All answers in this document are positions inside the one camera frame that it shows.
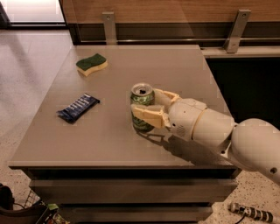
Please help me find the right metal bracket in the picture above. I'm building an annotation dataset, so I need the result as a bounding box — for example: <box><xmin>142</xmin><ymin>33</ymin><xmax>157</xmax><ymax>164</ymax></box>
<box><xmin>224</xmin><ymin>10</ymin><xmax>251</xmax><ymax>53</ymax></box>

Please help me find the lower grey drawer front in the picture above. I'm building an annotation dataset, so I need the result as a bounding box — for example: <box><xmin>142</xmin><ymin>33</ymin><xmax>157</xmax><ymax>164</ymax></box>
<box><xmin>59</xmin><ymin>206</ymin><xmax>213</xmax><ymax>223</ymax></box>

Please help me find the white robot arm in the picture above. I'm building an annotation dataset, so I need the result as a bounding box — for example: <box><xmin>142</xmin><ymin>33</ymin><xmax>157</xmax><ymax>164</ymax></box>
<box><xmin>130</xmin><ymin>83</ymin><xmax>280</xmax><ymax>185</ymax></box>

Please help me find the left metal bracket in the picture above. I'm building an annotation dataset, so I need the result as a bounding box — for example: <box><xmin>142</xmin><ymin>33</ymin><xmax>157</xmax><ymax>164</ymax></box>
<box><xmin>102</xmin><ymin>11</ymin><xmax>117</xmax><ymax>45</ymax></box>

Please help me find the grey drawer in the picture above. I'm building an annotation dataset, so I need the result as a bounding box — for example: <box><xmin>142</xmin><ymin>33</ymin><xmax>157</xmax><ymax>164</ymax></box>
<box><xmin>30</xmin><ymin>179</ymin><xmax>237</xmax><ymax>204</ymax></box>
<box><xmin>59</xmin><ymin>206</ymin><xmax>213</xmax><ymax>223</ymax></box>

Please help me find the metal bracket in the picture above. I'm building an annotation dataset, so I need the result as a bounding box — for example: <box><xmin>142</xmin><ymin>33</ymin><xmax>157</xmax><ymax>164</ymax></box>
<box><xmin>102</xmin><ymin>11</ymin><xmax>117</xmax><ymax>45</ymax></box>
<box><xmin>224</xmin><ymin>10</ymin><xmax>251</xmax><ymax>53</ymax></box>

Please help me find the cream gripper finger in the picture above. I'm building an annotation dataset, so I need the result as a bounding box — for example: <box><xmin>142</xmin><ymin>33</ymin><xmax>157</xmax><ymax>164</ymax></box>
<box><xmin>130</xmin><ymin>104</ymin><xmax>171</xmax><ymax>129</ymax></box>
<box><xmin>154</xmin><ymin>88</ymin><xmax>180</xmax><ymax>109</ymax></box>

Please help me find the upper grey drawer front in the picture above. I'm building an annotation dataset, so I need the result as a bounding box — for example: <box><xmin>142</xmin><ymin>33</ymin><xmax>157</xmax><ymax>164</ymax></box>
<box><xmin>30</xmin><ymin>179</ymin><xmax>237</xmax><ymax>204</ymax></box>

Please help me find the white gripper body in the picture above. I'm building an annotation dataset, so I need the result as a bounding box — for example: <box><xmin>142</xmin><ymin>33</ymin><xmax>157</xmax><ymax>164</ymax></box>
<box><xmin>169</xmin><ymin>98</ymin><xmax>207</xmax><ymax>141</ymax></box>

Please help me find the dark basket with items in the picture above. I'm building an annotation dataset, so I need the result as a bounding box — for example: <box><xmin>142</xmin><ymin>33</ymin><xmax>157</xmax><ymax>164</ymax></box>
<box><xmin>0</xmin><ymin>184</ymin><xmax>71</xmax><ymax>224</ymax></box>

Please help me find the green soda can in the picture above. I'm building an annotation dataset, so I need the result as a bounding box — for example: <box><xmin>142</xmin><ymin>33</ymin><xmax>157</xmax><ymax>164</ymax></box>
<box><xmin>130</xmin><ymin>83</ymin><xmax>155</xmax><ymax>132</ymax></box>

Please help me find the horizontal metal rail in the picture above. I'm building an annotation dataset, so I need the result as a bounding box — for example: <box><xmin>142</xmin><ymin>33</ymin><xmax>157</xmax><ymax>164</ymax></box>
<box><xmin>79</xmin><ymin>37</ymin><xmax>280</xmax><ymax>44</ymax></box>

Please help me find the green and yellow sponge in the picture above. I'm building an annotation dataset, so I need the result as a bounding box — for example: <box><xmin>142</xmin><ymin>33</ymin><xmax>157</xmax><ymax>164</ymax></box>
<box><xmin>76</xmin><ymin>53</ymin><xmax>108</xmax><ymax>76</ymax></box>

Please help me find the black and white striped tool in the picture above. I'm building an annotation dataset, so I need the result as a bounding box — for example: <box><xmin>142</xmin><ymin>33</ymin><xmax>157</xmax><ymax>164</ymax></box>
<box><xmin>227</xmin><ymin>203</ymin><xmax>280</xmax><ymax>224</ymax></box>

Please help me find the blue snack bar wrapper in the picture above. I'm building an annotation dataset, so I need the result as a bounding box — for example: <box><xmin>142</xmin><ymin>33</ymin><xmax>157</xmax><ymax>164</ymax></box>
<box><xmin>56</xmin><ymin>94</ymin><xmax>101</xmax><ymax>123</ymax></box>

